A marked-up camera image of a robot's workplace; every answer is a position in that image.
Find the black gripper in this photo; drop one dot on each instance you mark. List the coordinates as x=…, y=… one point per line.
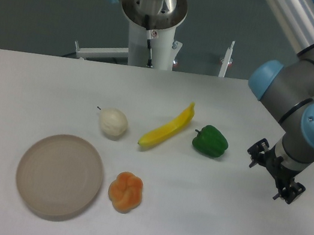
x=288, y=189

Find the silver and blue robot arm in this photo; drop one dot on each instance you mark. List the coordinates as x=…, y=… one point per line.
x=287, y=92

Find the yellow banana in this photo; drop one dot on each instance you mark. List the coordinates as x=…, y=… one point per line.
x=168, y=130

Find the green bell pepper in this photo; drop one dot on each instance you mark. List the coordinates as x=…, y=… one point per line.
x=210, y=142

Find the orange knotted bread roll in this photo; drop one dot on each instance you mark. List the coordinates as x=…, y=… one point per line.
x=126, y=192

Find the white pear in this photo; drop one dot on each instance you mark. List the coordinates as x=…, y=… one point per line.
x=113, y=123

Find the beige round plate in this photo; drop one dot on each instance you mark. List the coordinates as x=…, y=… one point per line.
x=59, y=177

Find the white pedestal leg right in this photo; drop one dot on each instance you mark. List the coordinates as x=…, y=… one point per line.
x=226, y=60

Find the white pedestal leg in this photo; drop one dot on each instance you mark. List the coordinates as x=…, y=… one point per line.
x=226, y=60
x=100, y=53

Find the white pedestal leg left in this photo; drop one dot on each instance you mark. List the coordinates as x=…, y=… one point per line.
x=100, y=53

